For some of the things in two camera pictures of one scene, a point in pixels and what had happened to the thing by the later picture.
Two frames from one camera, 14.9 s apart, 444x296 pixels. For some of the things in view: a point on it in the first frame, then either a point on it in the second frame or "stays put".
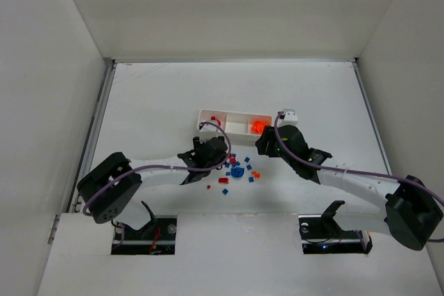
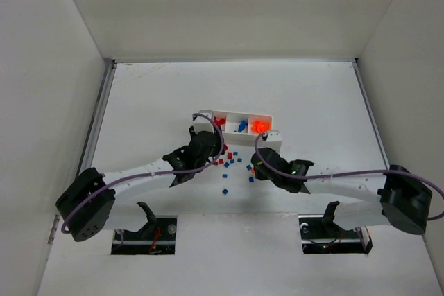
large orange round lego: (258, 126) stays put
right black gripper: (265, 142) -> (264, 163)
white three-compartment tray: (243, 129) stays put
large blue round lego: (237, 172) -> (242, 125)
